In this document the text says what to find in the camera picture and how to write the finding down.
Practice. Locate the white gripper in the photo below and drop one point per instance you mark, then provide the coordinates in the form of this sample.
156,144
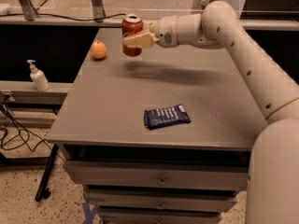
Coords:
165,32

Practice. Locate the red coke can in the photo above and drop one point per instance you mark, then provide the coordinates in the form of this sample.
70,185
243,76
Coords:
131,24

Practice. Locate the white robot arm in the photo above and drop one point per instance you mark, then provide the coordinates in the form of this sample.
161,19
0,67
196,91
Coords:
273,180

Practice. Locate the orange fruit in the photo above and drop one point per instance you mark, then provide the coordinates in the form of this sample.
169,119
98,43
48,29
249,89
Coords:
98,50

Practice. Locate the dark blue snack packet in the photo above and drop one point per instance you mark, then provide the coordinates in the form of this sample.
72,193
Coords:
165,116

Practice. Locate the grey drawer cabinet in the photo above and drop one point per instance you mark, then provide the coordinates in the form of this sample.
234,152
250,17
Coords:
162,138

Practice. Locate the white pump soap bottle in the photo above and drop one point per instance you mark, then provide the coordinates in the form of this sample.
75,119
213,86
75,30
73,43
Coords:
38,77

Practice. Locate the top grey drawer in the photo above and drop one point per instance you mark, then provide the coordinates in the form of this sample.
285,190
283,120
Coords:
145,175

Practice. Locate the grey drawer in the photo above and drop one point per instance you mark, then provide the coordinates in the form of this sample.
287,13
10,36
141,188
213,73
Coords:
145,175
161,199
140,216

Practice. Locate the middle grey drawer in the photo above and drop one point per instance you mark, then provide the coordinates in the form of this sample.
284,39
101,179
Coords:
161,199

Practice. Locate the bottom grey drawer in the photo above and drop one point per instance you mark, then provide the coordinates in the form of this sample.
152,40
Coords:
140,216

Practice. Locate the black stand leg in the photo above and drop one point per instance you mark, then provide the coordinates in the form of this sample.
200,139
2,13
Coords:
42,191

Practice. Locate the middle metal bracket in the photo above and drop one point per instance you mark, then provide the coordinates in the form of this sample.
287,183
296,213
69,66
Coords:
98,10

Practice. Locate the left metal bracket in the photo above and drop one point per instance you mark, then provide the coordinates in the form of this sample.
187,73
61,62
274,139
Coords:
28,10

